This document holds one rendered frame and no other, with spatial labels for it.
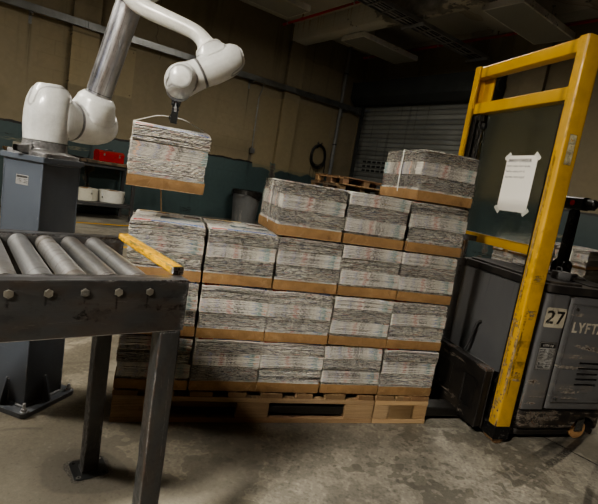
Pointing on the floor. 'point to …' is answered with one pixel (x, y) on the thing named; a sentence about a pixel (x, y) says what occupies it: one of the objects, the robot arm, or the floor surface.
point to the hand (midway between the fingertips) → (175, 101)
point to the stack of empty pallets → (346, 183)
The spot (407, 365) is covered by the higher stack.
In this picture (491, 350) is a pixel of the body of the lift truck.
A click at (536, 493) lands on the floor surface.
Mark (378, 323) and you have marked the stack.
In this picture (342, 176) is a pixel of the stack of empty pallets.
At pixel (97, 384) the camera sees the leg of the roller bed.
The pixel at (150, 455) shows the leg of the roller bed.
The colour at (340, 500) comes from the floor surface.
